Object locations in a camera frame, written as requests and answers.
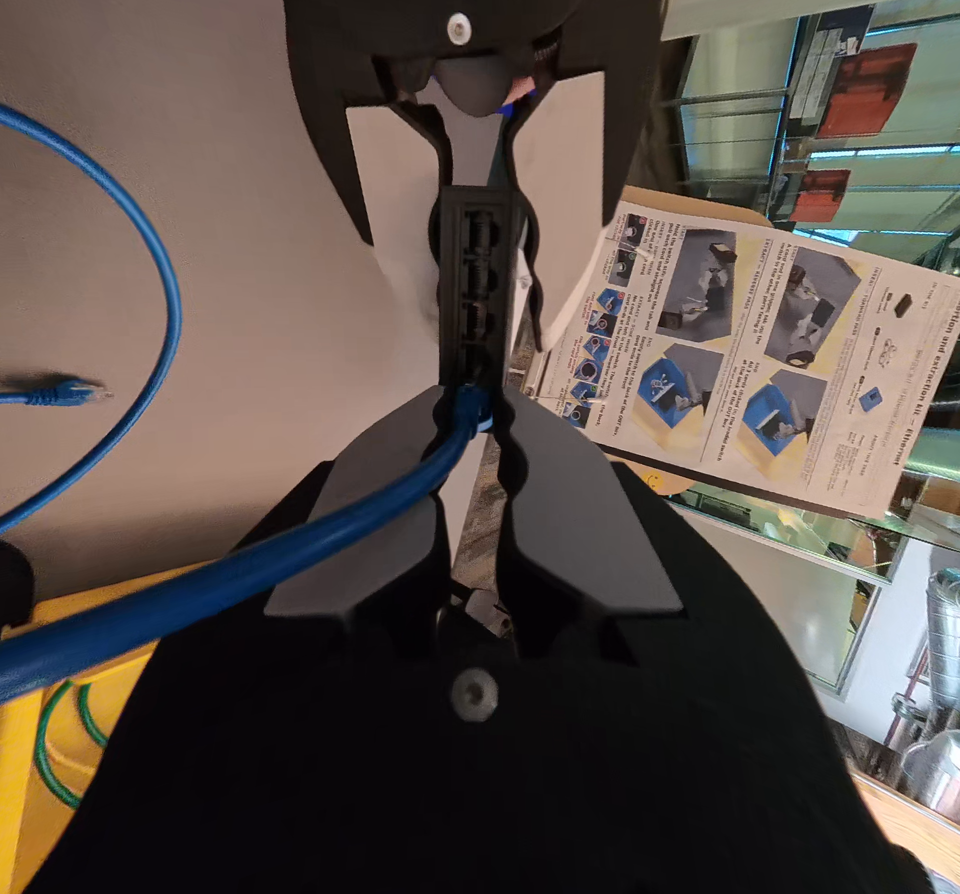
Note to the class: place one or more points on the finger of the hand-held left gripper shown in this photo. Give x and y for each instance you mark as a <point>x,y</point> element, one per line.
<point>562,182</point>
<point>397,197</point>

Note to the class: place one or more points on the red crate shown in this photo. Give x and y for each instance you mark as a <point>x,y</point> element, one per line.
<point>866,88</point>
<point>821,197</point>

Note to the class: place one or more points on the printed instruction sheet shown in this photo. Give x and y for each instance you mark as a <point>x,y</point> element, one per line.
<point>750,354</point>

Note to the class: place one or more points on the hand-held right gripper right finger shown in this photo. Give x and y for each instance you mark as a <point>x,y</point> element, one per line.
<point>592,534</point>

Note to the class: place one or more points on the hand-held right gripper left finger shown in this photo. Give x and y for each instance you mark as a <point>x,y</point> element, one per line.
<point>330,590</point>

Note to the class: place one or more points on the yellow plastic bin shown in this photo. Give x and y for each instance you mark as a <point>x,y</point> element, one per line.
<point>30,796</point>

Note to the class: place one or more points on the black ethernet switch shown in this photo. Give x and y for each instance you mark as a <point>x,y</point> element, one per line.
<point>480,287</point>

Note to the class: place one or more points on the silver ventilation duct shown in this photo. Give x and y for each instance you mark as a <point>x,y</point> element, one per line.
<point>941,631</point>

